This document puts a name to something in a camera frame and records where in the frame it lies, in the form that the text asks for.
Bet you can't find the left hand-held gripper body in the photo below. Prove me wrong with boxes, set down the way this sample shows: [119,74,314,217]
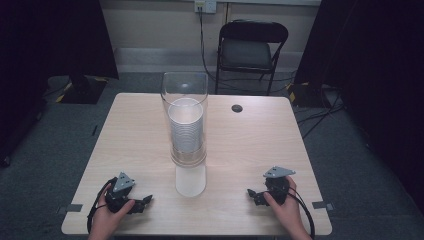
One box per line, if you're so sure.
[104,171,136,214]

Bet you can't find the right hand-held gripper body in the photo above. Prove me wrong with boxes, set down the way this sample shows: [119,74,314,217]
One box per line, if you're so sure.
[262,165,297,206]

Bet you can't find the person's right hand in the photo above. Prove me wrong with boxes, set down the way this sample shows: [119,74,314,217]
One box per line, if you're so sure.
[262,176,313,240]

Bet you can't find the person's left hand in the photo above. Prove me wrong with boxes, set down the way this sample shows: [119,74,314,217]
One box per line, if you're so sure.
[87,183,136,240]

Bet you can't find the grey tape strip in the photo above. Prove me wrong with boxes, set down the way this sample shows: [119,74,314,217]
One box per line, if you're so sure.
[56,203,84,215]
[311,200,336,212]

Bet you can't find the single white paper cup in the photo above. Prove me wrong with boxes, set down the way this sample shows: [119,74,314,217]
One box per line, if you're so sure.
[175,163,207,198]

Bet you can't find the stack of white paper cups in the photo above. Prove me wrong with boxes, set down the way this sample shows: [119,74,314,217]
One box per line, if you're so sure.
[167,97,205,155]

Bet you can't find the black stand base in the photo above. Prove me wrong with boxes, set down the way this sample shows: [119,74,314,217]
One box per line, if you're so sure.
[59,75,108,105]
[287,81,332,109]

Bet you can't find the tall clear plastic cylinder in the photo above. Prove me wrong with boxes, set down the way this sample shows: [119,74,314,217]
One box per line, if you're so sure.
[160,71,210,168]

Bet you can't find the black folding chair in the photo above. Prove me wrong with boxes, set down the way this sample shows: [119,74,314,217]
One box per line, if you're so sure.
[214,19,290,97]

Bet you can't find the black curtain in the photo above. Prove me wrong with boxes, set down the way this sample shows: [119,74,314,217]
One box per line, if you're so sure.
[294,0,424,214]
[0,0,120,168]

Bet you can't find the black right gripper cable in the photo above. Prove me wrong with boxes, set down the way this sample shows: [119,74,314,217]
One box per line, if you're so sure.
[287,186,316,240]

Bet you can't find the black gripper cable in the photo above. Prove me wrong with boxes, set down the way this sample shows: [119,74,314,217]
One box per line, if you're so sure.
[86,177,118,235]
[287,186,316,240]

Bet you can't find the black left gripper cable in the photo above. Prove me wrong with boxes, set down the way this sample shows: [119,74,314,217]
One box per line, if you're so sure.
[86,177,118,235]

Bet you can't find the black floor cables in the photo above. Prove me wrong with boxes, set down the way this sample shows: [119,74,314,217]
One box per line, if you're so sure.
[295,89,346,140]

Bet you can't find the white wall socket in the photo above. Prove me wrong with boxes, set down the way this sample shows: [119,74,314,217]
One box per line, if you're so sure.
[194,0,218,15]

